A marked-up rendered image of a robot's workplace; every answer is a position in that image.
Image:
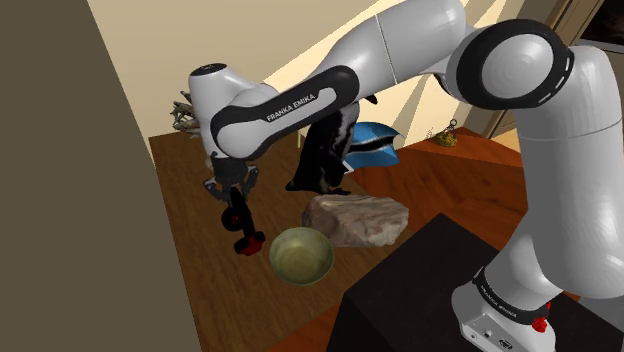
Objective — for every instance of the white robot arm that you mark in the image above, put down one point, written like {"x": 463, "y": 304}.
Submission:
{"x": 560, "y": 161}

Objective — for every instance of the olive green bowl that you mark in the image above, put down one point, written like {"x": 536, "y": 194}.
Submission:
{"x": 301, "y": 256}

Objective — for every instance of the blue striped cushion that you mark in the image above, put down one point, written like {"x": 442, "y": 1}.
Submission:
{"x": 373, "y": 146}

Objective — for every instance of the small golden ornament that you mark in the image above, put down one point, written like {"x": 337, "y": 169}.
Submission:
{"x": 446, "y": 139}

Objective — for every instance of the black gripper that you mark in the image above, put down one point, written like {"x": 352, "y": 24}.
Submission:
{"x": 231, "y": 171}

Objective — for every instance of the grey dried branches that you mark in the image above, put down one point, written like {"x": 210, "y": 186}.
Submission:
{"x": 185, "y": 119}

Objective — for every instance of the black and red toy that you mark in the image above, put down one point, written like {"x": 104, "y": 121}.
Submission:
{"x": 242, "y": 229}

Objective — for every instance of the black and white animal figure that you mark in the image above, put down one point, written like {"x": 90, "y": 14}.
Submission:
{"x": 322, "y": 156}

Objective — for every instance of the brown wooden table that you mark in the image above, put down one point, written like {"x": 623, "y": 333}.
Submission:
{"x": 219, "y": 292}

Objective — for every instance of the brown rock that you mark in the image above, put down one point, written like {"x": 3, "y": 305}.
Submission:
{"x": 356, "y": 219}

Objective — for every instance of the dark robot stand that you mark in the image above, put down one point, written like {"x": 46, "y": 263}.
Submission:
{"x": 409, "y": 287}

